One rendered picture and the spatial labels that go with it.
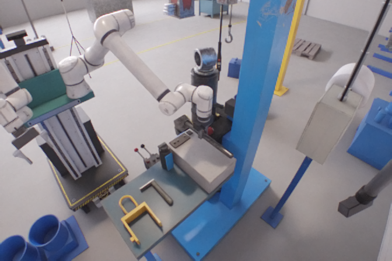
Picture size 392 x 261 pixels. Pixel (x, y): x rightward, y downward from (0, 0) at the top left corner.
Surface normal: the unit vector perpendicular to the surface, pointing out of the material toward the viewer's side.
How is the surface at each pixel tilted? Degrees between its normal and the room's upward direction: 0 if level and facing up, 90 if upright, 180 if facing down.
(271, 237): 0
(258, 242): 0
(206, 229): 0
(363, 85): 90
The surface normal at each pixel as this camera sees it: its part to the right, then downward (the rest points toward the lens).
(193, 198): 0.00, -0.77
